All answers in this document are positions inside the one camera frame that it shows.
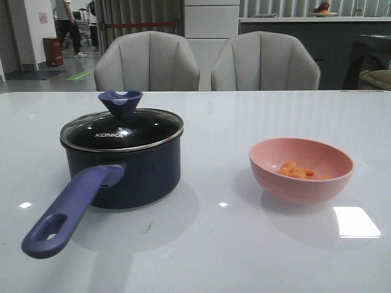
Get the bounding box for glass lid purple knob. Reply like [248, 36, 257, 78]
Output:
[60, 90, 184, 153]

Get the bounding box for orange ham slices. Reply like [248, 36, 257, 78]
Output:
[277, 161, 331, 180]

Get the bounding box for pink plastic bowl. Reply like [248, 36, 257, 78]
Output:
[249, 137, 354, 204]

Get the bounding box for left grey upholstered chair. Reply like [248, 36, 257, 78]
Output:
[94, 31, 200, 92]

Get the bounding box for grey upholstered chair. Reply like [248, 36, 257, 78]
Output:
[211, 31, 321, 91]
[94, 31, 200, 92]

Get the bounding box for right grey upholstered chair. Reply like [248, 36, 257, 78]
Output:
[211, 31, 321, 91]

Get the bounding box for white cabinet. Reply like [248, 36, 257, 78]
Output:
[184, 0, 240, 91]

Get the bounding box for red barrier belt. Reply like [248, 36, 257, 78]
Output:
[104, 21, 177, 29]

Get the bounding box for dark grey counter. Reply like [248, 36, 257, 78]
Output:
[239, 16, 390, 90]

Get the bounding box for red trash bin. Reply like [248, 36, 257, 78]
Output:
[42, 37, 64, 67]

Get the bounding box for walking person in background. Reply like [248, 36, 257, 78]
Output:
[53, 0, 87, 59]

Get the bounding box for fruit plate on counter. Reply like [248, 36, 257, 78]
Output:
[309, 1, 338, 17]

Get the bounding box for olive cushion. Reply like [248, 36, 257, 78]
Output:
[359, 69, 390, 90]

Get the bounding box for dark blue saucepan purple handle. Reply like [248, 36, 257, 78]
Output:
[21, 109, 185, 260]

